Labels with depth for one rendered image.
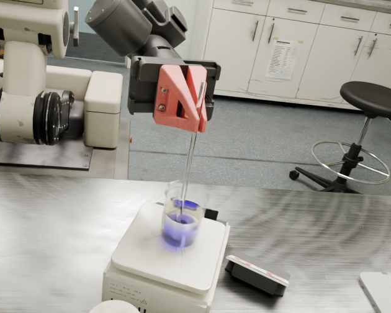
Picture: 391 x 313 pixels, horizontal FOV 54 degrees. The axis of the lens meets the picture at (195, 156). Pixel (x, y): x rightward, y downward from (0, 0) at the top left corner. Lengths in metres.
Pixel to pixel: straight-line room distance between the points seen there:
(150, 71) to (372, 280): 0.46
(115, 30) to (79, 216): 0.31
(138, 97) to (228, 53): 2.52
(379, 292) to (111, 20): 0.53
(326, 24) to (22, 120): 2.39
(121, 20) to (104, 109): 0.99
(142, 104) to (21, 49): 0.86
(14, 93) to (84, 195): 0.64
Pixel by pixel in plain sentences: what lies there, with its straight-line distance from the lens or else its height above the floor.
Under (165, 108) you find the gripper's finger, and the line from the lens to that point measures 0.42.
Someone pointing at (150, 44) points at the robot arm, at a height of 1.04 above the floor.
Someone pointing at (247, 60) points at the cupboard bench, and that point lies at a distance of 2.99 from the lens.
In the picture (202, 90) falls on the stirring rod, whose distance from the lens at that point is 0.36.
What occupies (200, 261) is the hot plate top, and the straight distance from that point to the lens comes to 0.47.
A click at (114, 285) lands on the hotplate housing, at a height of 0.80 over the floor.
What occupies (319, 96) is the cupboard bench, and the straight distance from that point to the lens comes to 3.31.
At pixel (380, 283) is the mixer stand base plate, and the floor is 0.76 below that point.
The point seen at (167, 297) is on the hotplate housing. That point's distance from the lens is 0.46.
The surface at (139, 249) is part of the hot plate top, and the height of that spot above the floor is 0.84.
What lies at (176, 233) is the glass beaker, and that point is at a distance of 0.46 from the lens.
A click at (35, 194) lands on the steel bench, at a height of 0.75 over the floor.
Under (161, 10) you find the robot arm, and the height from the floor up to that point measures 1.07.
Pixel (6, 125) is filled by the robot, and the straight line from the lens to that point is 1.25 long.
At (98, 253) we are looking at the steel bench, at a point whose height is 0.75.
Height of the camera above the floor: 1.18
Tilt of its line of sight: 31 degrees down
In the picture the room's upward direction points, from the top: 11 degrees clockwise
